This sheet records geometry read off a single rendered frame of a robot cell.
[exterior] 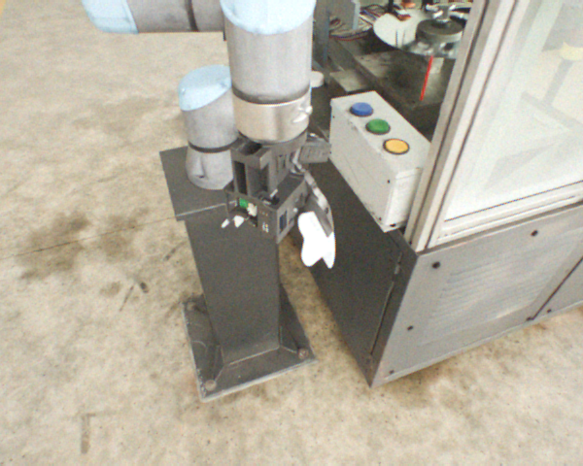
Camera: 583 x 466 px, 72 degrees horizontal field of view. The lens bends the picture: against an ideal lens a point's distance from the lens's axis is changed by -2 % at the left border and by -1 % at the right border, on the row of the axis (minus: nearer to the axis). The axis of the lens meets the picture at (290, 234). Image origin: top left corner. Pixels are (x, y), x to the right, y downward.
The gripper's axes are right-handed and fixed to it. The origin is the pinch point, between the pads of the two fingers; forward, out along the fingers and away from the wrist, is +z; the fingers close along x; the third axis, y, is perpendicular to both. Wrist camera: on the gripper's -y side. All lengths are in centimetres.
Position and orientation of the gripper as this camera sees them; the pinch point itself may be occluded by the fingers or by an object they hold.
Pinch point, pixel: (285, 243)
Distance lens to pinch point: 57.3
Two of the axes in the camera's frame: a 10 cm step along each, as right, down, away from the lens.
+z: 0.0, 6.9, 7.3
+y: -5.1, 6.3, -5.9
